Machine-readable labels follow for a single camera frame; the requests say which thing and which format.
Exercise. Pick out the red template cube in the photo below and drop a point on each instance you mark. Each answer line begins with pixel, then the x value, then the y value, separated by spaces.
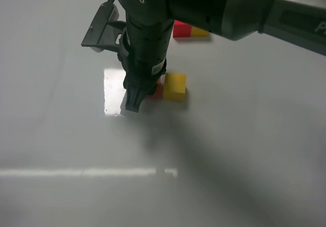
pixel 181 30

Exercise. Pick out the yellow template cube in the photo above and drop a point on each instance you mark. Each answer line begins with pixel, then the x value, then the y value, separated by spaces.
pixel 198 32

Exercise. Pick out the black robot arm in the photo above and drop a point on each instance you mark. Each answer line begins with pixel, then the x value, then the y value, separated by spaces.
pixel 300 22

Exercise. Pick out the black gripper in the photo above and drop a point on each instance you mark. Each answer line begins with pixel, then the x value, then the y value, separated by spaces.
pixel 145 58

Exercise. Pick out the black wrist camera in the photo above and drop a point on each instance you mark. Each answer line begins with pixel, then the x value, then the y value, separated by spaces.
pixel 104 29

